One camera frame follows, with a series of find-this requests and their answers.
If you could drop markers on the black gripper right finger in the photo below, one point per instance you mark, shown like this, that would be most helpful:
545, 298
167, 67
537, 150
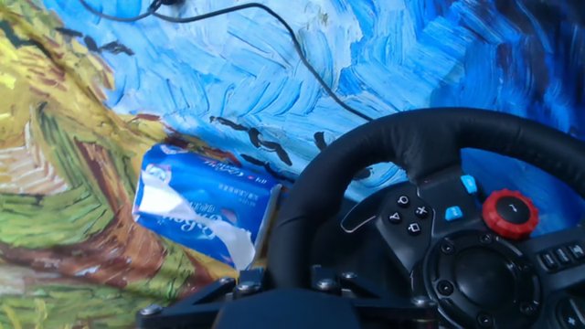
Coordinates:
393, 308

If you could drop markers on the blue tissue pack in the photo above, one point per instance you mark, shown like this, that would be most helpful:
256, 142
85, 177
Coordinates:
201, 201

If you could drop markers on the black wheel base housing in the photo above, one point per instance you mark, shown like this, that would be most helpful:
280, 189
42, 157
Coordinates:
347, 247

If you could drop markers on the black racing steering wheel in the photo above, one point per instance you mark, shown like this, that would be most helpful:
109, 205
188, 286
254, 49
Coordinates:
320, 192

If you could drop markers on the painted blue yellow tablecloth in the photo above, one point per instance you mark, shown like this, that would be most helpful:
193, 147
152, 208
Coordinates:
137, 91

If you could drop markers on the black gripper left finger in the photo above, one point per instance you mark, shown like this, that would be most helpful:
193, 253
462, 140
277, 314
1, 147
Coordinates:
201, 301

